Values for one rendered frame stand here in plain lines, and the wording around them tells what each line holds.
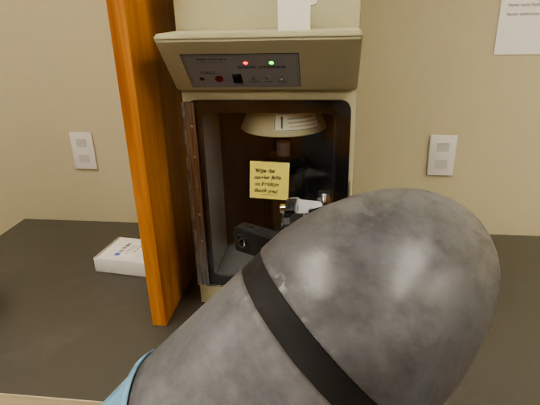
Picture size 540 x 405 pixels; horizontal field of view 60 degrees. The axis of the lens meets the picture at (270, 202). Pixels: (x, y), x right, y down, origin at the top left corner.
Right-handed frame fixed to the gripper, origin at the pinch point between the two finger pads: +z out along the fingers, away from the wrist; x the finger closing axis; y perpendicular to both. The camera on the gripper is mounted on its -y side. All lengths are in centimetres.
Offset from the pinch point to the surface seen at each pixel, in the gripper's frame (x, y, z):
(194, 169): 6.5, -19.5, 4.3
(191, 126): 15.0, -19.0, 4.2
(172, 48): 29.6, -17.8, -4.8
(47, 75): 20, -73, 49
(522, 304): -27, 48, 11
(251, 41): 30.1, -4.8, -5.7
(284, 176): 4.9, -2.0, 4.2
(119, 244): -20, -48, 24
